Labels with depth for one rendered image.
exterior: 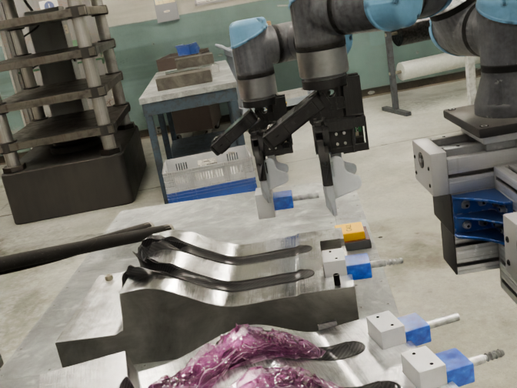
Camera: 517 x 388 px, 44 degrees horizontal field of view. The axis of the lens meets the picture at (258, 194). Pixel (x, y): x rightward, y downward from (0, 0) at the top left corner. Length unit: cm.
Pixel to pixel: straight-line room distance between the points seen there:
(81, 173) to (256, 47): 381
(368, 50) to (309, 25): 669
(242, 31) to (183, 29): 614
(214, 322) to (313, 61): 44
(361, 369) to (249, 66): 63
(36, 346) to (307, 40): 74
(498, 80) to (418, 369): 69
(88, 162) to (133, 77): 267
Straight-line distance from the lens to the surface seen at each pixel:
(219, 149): 128
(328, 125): 96
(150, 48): 740
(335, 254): 106
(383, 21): 88
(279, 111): 127
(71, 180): 498
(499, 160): 134
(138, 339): 108
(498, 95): 134
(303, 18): 94
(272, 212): 132
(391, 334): 91
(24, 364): 123
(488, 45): 134
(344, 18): 91
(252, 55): 123
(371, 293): 118
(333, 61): 95
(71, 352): 112
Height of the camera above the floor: 134
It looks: 17 degrees down
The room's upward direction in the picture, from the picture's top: 10 degrees counter-clockwise
